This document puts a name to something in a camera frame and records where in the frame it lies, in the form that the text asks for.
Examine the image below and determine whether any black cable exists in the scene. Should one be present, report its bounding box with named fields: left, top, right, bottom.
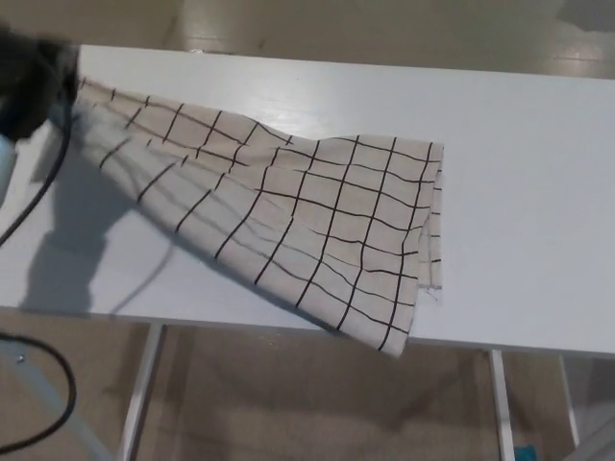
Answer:
left=0, top=45, right=79, bottom=433

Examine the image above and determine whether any white towel with black checks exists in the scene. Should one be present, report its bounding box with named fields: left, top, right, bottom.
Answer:
left=71, top=74, right=446, bottom=359

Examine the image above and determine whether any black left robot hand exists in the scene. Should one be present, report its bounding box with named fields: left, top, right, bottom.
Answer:
left=0, top=18, right=84, bottom=143

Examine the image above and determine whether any white table leg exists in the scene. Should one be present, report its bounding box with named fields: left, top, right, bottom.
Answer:
left=489, top=349, right=514, bottom=461
left=119, top=324, right=169, bottom=461
left=558, top=354, right=583, bottom=461

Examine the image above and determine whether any grey metal stand bar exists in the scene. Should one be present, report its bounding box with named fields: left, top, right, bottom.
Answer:
left=0, top=341, right=93, bottom=461

